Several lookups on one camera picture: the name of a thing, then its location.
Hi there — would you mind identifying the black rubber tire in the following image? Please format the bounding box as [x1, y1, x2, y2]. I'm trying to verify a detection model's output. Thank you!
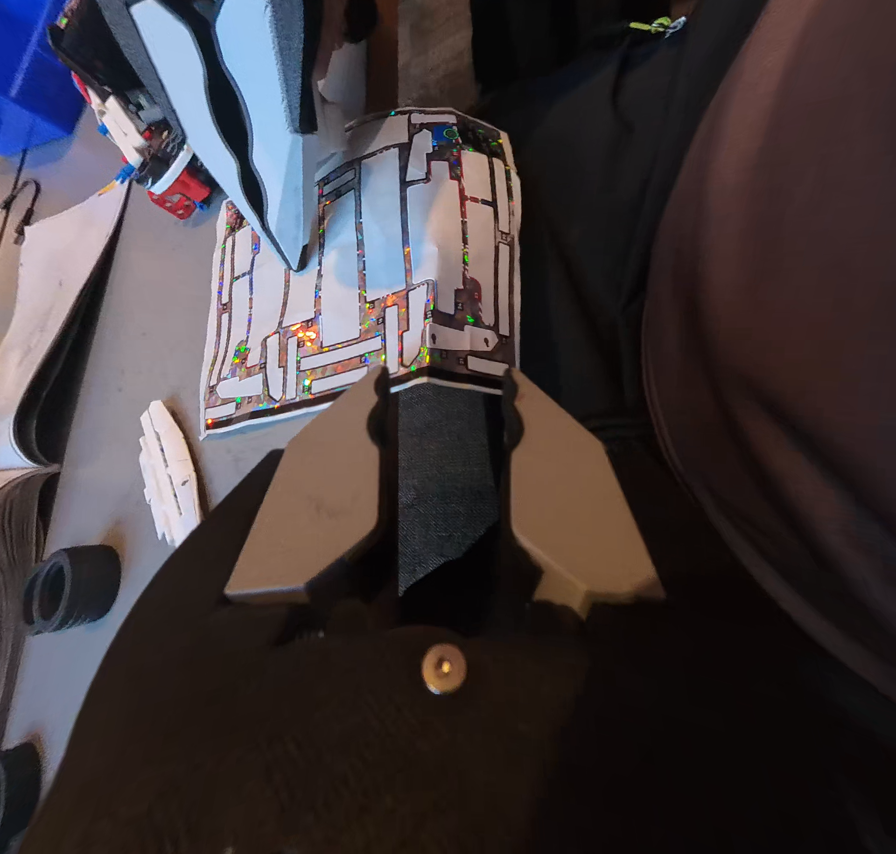
[0, 742, 44, 837]
[23, 545, 122, 637]

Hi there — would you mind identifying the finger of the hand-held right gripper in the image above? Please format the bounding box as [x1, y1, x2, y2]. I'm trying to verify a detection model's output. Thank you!
[212, 0, 315, 273]
[129, 0, 298, 273]

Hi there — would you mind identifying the blue storage bin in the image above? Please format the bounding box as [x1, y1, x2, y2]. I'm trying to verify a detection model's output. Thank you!
[0, 0, 92, 157]

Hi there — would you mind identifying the black backpack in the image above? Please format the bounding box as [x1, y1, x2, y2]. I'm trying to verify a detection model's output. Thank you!
[472, 0, 708, 435]

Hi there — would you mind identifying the thick instruction booklet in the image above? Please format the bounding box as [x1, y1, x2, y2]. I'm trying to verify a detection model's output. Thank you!
[0, 181, 135, 729]

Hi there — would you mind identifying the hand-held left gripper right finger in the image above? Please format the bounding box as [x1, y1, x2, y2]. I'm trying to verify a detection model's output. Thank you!
[493, 366, 666, 618]

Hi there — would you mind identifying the black cable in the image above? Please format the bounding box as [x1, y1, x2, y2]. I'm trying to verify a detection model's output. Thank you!
[0, 146, 43, 248]

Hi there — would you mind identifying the black mesh office chair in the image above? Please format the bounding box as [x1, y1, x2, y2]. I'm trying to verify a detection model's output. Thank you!
[398, 384, 504, 597]

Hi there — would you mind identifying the white toy brick panel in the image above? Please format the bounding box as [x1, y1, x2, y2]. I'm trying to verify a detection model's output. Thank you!
[139, 399, 204, 549]

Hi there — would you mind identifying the toy brick race car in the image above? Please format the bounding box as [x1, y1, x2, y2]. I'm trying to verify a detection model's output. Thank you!
[49, 0, 214, 220]

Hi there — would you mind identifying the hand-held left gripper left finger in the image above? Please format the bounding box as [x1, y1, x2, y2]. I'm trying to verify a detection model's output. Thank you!
[223, 365, 402, 606]

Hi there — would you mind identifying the grey desk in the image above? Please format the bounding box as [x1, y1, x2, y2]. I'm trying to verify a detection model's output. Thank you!
[0, 109, 400, 799]

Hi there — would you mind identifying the holographic sticker sheet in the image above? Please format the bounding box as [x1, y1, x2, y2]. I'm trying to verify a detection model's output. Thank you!
[199, 107, 520, 442]

